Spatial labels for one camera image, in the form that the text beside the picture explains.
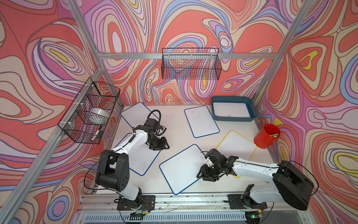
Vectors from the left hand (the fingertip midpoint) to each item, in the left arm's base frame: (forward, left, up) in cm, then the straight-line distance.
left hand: (167, 148), depth 86 cm
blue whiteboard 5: (-3, +17, -8) cm, 19 cm away
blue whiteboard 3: (+27, -25, -6) cm, 37 cm away
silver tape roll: (+5, +33, +26) cm, 42 cm away
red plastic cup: (+5, -62, +4) cm, 63 cm away
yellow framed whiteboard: (+7, -46, -8) cm, 47 cm away
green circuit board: (-34, +15, -11) cm, 39 cm away
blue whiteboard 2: (+37, +30, -11) cm, 49 cm away
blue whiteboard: (+38, -51, -5) cm, 64 cm away
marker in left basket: (-3, +36, +17) cm, 40 cm away
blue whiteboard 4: (-11, -9, -8) cm, 16 cm away
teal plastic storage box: (+47, -65, -2) cm, 80 cm away
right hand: (-18, -20, -7) cm, 28 cm away
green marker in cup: (+7, -69, +4) cm, 69 cm away
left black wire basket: (+6, +42, +21) cm, 48 cm away
